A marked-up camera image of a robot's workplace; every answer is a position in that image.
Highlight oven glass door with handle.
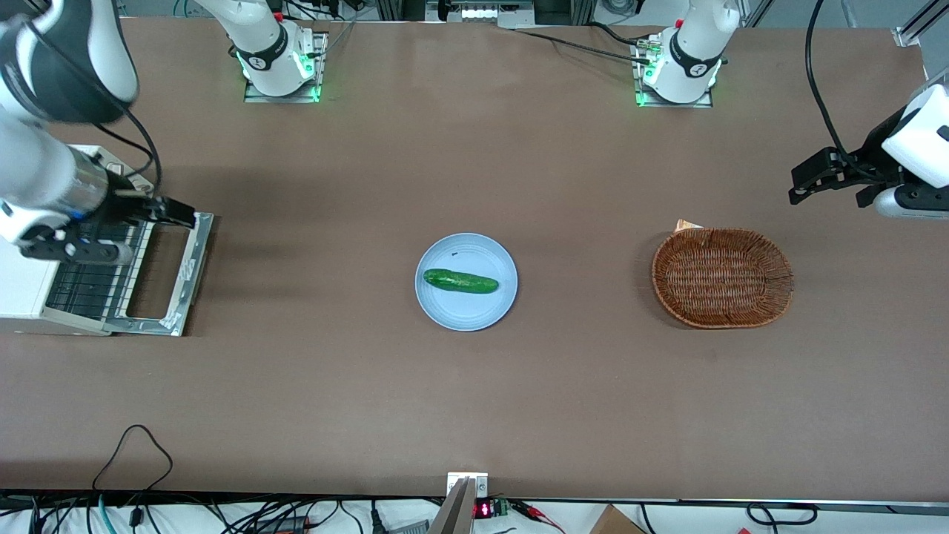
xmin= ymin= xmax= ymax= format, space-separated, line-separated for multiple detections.
xmin=104 ymin=211 xmax=215 ymax=337

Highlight white toaster oven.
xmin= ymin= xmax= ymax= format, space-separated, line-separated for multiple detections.
xmin=0 ymin=145 xmax=156 ymax=337

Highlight brown wicker basket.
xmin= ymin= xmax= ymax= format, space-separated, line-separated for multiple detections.
xmin=651 ymin=227 xmax=795 ymax=329

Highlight green cucumber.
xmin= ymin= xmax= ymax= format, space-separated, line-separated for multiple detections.
xmin=423 ymin=268 xmax=500 ymax=295

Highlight light blue plate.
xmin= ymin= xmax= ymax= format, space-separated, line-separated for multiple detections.
xmin=414 ymin=233 xmax=519 ymax=332

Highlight black power adapter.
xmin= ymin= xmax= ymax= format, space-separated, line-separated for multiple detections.
xmin=256 ymin=515 xmax=312 ymax=534

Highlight silver box with lights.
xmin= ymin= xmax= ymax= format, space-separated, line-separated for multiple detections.
xmin=426 ymin=0 xmax=535 ymax=27

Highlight brown cardboard box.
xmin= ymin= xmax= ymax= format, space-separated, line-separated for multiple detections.
xmin=589 ymin=504 xmax=647 ymax=534

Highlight grey metal bar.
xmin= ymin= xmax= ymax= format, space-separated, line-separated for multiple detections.
xmin=429 ymin=478 xmax=477 ymax=534

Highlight red alligator clips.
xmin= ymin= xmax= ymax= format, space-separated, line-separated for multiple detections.
xmin=512 ymin=501 xmax=566 ymax=532

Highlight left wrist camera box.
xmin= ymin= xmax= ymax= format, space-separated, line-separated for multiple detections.
xmin=873 ymin=184 xmax=949 ymax=220

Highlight oven wire rack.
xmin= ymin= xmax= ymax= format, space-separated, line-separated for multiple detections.
xmin=44 ymin=219 xmax=145 ymax=321

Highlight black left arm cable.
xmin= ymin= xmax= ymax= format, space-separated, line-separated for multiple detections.
xmin=804 ymin=0 xmax=868 ymax=180

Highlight aluminium frame profile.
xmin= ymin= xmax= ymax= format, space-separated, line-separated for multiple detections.
xmin=893 ymin=0 xmax=949 ymax=49

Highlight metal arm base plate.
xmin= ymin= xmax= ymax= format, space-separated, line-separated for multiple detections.
xmin=632 ymin=36 xmax=715 ymax=109
xmin=243 ymin=31 xmax=328 ymax=104

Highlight black looped cable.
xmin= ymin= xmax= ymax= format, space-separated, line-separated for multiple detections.
xmin=92 ymin=424 xmax=174 ymax=492

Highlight short black table cable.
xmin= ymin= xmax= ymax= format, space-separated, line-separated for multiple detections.
xmin=587 ymin=21 xmax=644 ymax=48

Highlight long black table cable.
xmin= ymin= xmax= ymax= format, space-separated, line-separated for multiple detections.
xmin=512 ymin=28 xmax=655 ymax=66

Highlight black flat coiled cable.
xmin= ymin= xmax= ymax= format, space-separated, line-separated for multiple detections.
xmin=745 ymin=503 xmax=819 ymax=527

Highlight small metal bracket plate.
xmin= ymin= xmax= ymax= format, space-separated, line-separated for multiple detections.
xmin=447 ymin=472 xmax=490 ymax=499

